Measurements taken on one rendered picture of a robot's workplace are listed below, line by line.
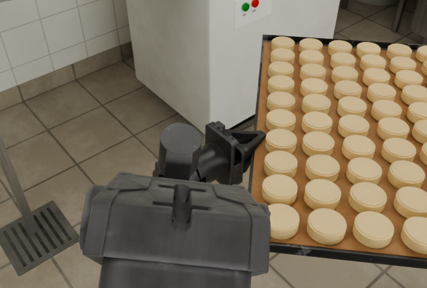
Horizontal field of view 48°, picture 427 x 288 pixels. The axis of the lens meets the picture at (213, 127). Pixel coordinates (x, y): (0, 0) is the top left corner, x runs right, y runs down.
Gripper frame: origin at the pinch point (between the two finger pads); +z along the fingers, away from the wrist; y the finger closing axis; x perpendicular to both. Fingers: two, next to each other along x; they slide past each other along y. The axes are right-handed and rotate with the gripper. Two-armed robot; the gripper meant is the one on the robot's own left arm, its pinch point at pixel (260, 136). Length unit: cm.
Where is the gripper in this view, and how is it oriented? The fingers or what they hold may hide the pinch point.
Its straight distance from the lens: 80.2
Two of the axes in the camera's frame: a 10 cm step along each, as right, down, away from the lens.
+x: 6.2, 5.0, -6.1
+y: -0.1, 7.8, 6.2
